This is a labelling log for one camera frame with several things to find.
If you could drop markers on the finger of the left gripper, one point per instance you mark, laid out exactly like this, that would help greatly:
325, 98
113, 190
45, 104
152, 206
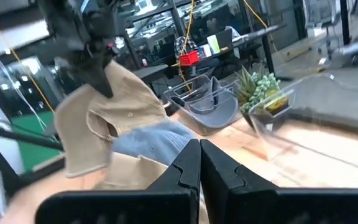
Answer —
101, 79

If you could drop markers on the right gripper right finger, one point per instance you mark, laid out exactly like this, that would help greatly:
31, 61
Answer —
244, 205

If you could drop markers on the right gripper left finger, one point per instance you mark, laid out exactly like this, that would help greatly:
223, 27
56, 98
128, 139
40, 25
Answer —
166, 205

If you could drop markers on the grey baseball cap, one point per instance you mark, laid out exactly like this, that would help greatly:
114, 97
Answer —
157, 140
213, 112

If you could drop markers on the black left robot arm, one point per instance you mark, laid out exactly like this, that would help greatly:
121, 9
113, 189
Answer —
67, 11

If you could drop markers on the clear plastic bin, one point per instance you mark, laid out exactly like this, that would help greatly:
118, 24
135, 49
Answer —
197, 126
275, 137

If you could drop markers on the red plastic box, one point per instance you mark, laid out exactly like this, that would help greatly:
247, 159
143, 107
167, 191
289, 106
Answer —
189, 58

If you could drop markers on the white green cup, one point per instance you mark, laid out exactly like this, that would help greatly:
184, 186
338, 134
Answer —
213, 44

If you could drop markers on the potted green succulent plant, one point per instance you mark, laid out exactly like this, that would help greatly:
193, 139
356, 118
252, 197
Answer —
256, 88

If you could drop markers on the black office desk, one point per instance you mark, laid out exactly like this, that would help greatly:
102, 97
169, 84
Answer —
253, 34

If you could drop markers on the black aluminium table frame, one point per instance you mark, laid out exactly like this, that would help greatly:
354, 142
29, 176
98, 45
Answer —
26, 138

